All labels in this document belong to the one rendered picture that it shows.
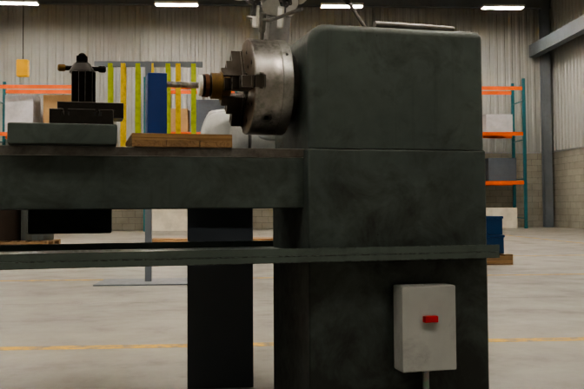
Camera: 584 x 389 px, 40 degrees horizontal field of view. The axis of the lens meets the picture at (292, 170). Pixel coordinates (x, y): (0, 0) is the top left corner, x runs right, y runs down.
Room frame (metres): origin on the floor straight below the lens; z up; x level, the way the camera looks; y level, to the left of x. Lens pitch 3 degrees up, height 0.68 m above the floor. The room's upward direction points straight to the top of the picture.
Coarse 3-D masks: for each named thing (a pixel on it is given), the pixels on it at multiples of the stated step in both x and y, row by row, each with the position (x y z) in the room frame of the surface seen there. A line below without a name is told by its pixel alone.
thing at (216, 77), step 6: (204, 78) 2.56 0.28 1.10; (210, 78) 2.57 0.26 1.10; (216, 78) 2.56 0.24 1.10; (222, 78) 2.56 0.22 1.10; (204, 84) 2.55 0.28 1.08; (210, 84) 2.56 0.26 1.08; (216, 84) 2.56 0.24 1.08; (222, 84) 2.56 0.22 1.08; (204, 90) 2.56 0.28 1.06; (210, 90) 2.57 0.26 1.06; (216, 90) 2.56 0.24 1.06; (222, 90) 2.56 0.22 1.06; (204, 96) 2.59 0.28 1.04; (210, 96) 2.59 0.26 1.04; (216, 96) 2.58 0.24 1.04; (222, 96) 2.58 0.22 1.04
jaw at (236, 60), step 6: (234, 54) 2.66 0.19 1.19; (240, 54) 2.66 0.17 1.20; (234, 60) 2.64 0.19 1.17; (240, 60) 2.65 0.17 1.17; (228, 66) 2.63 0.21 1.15; (234, 66) 2.63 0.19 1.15; (240, 66) 2.64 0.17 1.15; (222, 72) 2.61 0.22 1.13; (228, 72) 2.61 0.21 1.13; (234, 72) 2.62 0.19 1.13; (240, 72) 2.62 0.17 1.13
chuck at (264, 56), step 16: (256, 48) 2.52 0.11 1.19; (272, 48) 2.53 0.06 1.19; (256, 64) 2.48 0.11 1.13; (272, 64) 2.49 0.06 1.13; (272, 80) 2.49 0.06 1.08; (256, 96) 2.48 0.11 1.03; (272, 96) 2.49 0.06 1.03; (256, 112) 2.51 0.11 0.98; (272, 112) 2.52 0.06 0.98; (256, 128) 2.57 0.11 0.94; (272, 128) 2.58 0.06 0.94
